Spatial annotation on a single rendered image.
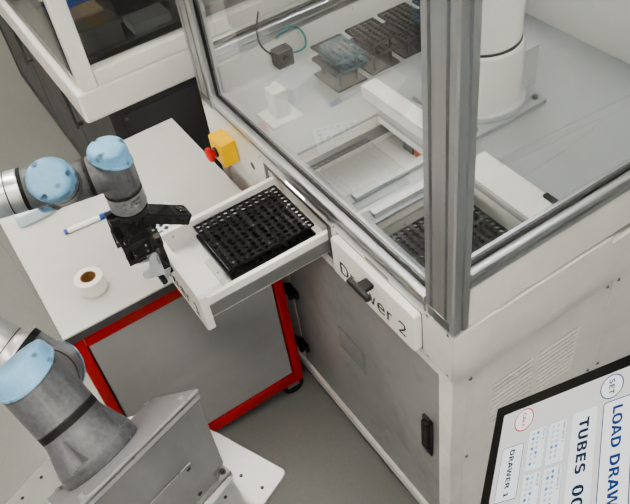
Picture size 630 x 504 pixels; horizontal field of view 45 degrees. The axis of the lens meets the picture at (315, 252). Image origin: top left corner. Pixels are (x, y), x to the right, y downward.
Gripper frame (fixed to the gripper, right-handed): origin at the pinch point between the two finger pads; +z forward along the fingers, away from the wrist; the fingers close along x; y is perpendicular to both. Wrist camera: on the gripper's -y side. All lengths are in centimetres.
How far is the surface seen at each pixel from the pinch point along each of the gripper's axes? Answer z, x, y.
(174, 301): 22.8, -11.6, -1.4
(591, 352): 41, 54, -80
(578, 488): -20, 94, -22
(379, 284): -1.9, 34.8, -32.4
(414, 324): 0, 46, -32
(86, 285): 10.5, -18.4, 15.3
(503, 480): -9, 83, -20
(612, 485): -25, 97, -24
